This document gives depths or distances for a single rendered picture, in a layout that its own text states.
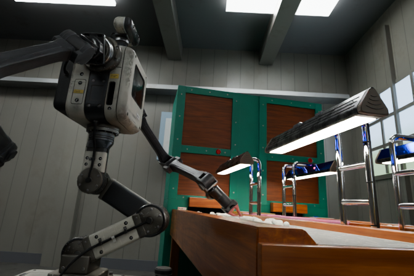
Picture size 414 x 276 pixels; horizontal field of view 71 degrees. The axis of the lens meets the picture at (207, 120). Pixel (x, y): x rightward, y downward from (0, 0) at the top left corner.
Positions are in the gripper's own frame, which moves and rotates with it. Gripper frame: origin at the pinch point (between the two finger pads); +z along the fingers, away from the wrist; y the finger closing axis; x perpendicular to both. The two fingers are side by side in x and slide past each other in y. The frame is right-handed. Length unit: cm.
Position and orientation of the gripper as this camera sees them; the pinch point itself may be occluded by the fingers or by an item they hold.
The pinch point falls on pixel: (239, 217)
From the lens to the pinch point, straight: 156.0
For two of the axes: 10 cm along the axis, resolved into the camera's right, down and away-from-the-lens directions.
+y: -2.1, 2.5, 9.4
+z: 7.0, 7.1, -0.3
